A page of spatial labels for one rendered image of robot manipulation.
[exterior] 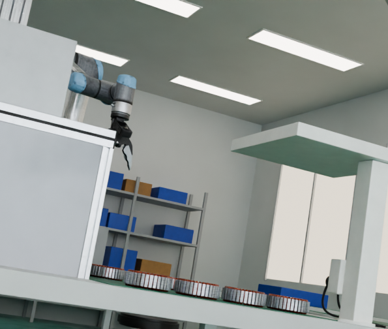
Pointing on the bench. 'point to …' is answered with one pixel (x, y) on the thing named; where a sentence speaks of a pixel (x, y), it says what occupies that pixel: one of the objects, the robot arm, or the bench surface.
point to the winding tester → (21, 64)
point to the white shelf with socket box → (298, 161)
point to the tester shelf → (44, 122)
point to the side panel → (95, 213)
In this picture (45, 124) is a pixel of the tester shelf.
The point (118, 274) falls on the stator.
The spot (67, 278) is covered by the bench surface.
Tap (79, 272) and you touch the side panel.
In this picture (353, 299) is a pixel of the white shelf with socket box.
